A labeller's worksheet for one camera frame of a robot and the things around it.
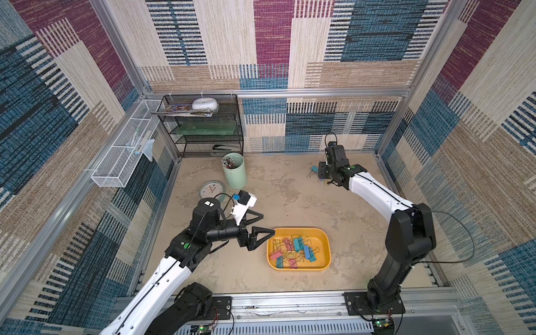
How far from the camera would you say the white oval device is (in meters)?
0.90

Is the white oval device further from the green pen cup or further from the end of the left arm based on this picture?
the end of the left arm

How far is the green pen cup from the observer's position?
0.96 metres
